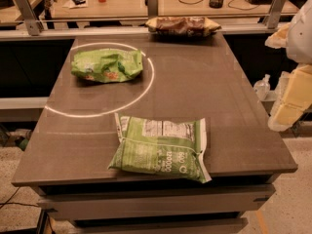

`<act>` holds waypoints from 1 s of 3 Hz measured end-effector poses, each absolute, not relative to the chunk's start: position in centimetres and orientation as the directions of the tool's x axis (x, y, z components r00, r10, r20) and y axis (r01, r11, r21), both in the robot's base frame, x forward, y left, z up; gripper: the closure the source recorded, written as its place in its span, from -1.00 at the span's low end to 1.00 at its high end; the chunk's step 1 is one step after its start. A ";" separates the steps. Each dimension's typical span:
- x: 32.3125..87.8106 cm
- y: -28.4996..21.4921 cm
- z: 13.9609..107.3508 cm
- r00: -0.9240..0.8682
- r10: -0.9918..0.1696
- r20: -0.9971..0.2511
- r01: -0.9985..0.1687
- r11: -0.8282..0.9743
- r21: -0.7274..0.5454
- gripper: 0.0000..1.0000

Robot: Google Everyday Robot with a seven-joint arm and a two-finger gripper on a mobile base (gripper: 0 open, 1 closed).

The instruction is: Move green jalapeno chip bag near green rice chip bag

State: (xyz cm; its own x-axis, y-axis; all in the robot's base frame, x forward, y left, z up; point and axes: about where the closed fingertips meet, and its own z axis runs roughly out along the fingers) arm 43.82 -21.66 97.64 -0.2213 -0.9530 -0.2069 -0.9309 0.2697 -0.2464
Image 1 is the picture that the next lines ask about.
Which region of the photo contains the table drawer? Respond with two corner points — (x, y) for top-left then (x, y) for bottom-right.
(38, 184), (275, 221)
(71, 218), (248, 234)

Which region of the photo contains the lower table drawer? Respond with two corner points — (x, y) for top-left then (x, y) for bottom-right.
(71, 218), (248, 234)

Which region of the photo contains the middle metal bracket post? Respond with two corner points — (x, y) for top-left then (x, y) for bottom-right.
(145, 0), (158, 18)

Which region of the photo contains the green jalapeno chip bag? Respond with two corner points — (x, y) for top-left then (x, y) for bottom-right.
(108, 113), (212, 183)

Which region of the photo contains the clear plastic bottle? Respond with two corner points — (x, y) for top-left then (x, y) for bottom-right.
(253, 74), (270, 100)

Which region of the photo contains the upper table drawer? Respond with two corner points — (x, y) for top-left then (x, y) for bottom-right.
(38, 184), (275, 221)

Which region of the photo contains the black floor cable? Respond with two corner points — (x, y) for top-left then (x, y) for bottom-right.
(0, 186), (41, 211)

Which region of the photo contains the green rice chip bag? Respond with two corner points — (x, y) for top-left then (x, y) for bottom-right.
(71, 49), (143, 83)

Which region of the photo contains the metal bracket post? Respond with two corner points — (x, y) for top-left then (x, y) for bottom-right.
(145, 0), (158, 18)
(263, 0), (287, 29)
(15, 0), (43, 36)

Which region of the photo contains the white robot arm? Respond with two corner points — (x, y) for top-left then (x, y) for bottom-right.
(265, 0), (312, 132)

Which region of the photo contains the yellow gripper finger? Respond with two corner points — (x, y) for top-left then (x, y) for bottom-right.
(264, 23), (290, 49)
(268, 64), (312, 132)

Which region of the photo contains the wooden background desk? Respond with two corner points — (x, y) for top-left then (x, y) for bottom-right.
(51, 0), (270, 21)

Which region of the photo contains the brown chip bag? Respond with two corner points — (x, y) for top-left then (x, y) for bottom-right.
(146, 17), (221, 37)

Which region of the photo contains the right metal bracket post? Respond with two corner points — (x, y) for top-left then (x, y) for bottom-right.
(263, 0), (287, 29)

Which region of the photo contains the left metal bracket post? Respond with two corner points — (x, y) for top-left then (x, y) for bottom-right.
(15, 0), (43, 36)

